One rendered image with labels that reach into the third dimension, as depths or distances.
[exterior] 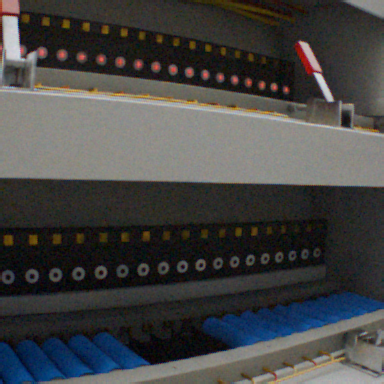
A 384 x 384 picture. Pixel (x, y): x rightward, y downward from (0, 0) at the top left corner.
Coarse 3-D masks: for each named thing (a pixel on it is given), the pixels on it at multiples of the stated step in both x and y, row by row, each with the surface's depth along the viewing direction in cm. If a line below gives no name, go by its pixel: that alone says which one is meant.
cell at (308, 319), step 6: (282, 306) 48; (282, 312) 47; (288, 312) 47; (294, 312) 47; (294, 318) 46; (300, 318) 45; (306, 318) 45; (312, 318) 45; (318, 318) 45; (312, 324) 44; (318, 324) 44; (324, 324) 43
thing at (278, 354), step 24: (288, 336) 39; (312, 336) 39; (336, 336) 40; (192, 360) 33; (216, 360) 33; (240, 360) 34; (264, 360) 35; (288, 360) 37; (312, 360) 37; (336, 360) 37
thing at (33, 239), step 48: (0, 240) 38; (48, 240) 40; (96, 240) 42; (144, 240) 45; (192, 240) 48; (240, 240) 51; (288, 240) 55; (0, 288) 38; (48, 288) 41; (96, 288) 43
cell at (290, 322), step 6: (258, 312) 47; (264, 312) 47; (270, 312) 46; (276, 312) 46; (270, 318) 46; (276, 318) 45; (282, 318) 45; (288, 318) 45; (282, 324) 44; (288, 324) 44; (294, 324) 43; (300, 324) 43; (306, 324) 43; (300, 330) 42; (306, 330) 42
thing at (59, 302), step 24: (360, 264) 58; (120, 288) 44; (144, 288) 45; (168, 288) 46; (192, 288) 48; (216, 288) 50; (240, 288) 51; (360, 288) 58; (0, 312) 38; (24, 312) 39; (48, 312) 40; (168, 336) 44
